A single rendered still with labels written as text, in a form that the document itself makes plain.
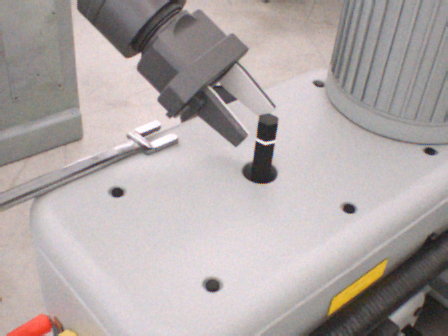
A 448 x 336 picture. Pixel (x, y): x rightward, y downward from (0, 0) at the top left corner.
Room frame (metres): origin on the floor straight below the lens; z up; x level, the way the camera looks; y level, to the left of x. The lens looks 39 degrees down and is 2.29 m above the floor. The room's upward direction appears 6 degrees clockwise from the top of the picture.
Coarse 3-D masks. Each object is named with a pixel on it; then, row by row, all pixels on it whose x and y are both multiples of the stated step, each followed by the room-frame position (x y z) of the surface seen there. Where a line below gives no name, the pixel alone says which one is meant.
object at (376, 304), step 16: (432, 240) 0.51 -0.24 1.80; (416, 256) 0.48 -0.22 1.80; (432, 256) 0.48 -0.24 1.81; (400, 272) 0.45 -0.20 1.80; (416, 272) 0.45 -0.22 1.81; (432, 272) 0.46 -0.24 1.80; (384, 288) 0.42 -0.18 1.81; (400, 288) 0.43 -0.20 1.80; (416, 288) 0.44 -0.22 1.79; (352, 304) 0.40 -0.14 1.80; (368, 304) 0.40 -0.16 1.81; (384, 304) 0.41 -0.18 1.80; (400, 304) 0.42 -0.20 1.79; (336, 320) 0.38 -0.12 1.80; (352, 320) 0.38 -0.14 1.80; (368, 320) 0.38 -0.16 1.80
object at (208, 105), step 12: (204, 96) 0.49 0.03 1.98; (216, 96) 0.49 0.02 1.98; (192, 108) 0.48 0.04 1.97; (204, 108) 0.49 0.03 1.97; (216, 108) 0.48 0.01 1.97; (228, 108) 0.48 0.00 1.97; (204, 120) 0.49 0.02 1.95; (216, 120) 0.48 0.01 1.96; (228, 120) 0.48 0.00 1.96; (228, 132) 0.47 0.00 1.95; (240, 132) 0.47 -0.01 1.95
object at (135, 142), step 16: (144, 128) 0.54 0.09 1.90; (160, 128) 0.55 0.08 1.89; (128, 144) 0.51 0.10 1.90; (144, 144) 0.51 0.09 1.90; (160, 144) 0.51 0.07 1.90; (80, 160) 0.47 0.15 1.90; (96, 160) 0.47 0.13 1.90; (112, 160) 0.48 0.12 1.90; (48, 176) 0.44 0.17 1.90; (64, 176) 0.45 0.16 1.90; (80, 176) 0.45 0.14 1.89; (0, 192) 0.41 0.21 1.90; (16, 192) 0.42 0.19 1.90; (32, 192) 0.42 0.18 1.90; (0, 208) 0.40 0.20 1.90
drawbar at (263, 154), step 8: (264, 120) 0.49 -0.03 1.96; (272, 120) 0.49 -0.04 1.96; (264, 128) 0.48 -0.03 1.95; (272, 128) 0.48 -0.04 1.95; (256, 136) 0.49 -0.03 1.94; (264, 136) 0.48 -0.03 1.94; (272, 136) 0.48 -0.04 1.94; (256, 144) 0.49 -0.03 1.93; (272, 144) 0.49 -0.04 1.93; (256, 152) 0.49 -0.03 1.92; (264, 152) 0.48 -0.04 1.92; (272, 152) 0.49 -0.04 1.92; (256, 160) 0.48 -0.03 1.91; (264, 160) 0.48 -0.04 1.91; (256, 168) 0.48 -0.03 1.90; (264, 168) 0.48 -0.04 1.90; (256, 176) 0.48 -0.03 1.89; (264, 176) 0.48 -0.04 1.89
